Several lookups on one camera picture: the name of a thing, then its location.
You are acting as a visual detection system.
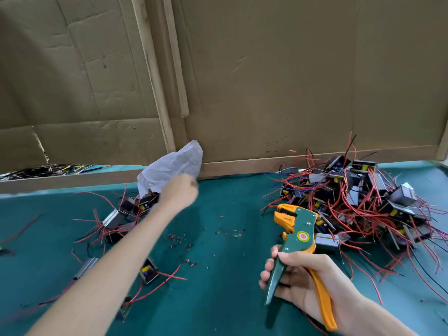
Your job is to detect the orange green wire strippers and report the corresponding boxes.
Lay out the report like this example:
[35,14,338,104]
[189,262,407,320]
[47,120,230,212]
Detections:
[265,203,339,332]

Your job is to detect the person's left forearm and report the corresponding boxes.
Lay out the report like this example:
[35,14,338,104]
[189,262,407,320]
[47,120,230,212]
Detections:
[27,201,177,336]

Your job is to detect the person's right forearm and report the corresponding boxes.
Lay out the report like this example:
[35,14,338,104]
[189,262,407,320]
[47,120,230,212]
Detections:
[343,296,420,336]

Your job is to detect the pile of wired transformers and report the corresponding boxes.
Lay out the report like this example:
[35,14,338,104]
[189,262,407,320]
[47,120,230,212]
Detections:
[262,133,448,305]
[0,185,189,321]

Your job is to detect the short wooden bottom rail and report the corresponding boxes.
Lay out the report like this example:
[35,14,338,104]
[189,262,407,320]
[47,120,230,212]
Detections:
[0,168,148,195]

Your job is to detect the grey plastic bag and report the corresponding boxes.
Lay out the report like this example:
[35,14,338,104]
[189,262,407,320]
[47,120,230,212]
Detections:
[136,140,204,200]

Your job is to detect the person's right hand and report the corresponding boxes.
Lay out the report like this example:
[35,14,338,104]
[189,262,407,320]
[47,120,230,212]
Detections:
[259,247,365,328]

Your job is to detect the wide wooden post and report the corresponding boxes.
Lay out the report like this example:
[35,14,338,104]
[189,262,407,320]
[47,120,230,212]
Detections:
[131,0,177,154]

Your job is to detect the wooden corner post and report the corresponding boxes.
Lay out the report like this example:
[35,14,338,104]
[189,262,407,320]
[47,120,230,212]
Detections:
[435,119,448,161]

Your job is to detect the heap of black cables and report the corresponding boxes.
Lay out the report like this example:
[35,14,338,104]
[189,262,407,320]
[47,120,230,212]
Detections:
[0,163,106,181]

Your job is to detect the long wooden bottom rail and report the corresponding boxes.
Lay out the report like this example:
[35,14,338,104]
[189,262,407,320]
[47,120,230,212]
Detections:
[199,145,440,179]

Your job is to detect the creased brown cardboard panel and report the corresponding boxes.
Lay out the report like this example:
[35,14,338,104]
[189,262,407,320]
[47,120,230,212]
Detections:
[0,0,169,174]

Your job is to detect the thin wooden strip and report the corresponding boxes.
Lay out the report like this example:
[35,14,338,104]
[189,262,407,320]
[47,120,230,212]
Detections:
[162,0,190,118]

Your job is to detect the long red wire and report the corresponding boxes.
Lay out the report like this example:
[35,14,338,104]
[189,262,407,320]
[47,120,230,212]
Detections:
[306,315,329,336]

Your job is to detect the smooth brown cardboard panel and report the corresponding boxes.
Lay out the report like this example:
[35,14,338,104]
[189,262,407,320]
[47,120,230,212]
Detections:
[175,0,448,164]

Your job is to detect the person's left hand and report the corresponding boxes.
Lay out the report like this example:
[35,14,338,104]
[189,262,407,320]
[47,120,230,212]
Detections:
[158,173,200,213]

